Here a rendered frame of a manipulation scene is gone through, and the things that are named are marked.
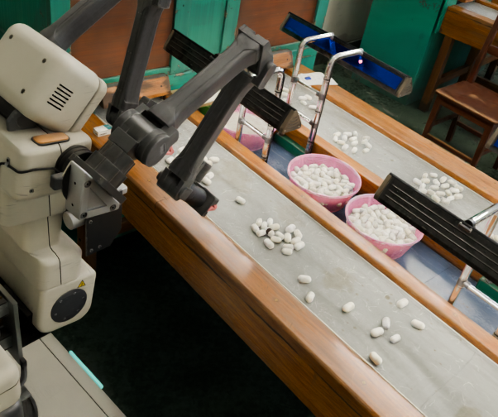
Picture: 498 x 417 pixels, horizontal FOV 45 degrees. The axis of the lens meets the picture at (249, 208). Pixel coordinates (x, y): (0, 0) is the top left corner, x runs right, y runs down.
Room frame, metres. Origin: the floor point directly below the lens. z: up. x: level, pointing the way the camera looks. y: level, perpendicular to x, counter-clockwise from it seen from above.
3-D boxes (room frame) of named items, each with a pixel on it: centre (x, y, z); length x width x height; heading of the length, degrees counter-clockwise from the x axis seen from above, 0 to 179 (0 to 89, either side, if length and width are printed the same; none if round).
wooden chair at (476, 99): (3.49, -1.27, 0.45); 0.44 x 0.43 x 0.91; 48
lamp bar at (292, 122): (1.77, 0.15, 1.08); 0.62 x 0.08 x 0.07; 47
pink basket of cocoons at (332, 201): (1.80, -0.24, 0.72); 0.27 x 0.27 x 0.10
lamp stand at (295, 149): (2.12, -0.18, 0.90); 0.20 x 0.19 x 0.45; 47
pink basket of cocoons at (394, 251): (1.61, -0.44, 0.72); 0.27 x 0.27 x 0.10
